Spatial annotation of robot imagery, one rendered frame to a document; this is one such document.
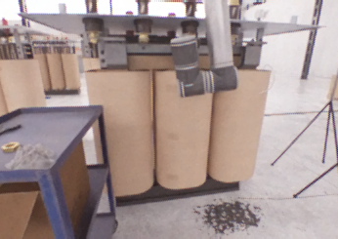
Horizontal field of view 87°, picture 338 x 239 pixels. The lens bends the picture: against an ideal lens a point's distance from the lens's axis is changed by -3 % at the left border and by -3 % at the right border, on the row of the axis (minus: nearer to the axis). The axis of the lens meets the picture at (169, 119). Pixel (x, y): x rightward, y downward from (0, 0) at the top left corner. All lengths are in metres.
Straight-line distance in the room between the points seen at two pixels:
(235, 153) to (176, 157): 0.47
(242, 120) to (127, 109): 0.81
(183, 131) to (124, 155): 0.43
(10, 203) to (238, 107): 1.26
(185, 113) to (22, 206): 0.94
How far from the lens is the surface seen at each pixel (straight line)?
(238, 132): 1.44
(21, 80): 3.19
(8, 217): 0.63
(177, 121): 1.23
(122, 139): 1.24
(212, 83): 0.85
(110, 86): 1.15
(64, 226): 0.63
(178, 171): 1.41
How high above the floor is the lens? 1.15
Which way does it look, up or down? 18 degrees down
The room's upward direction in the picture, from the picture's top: straight up
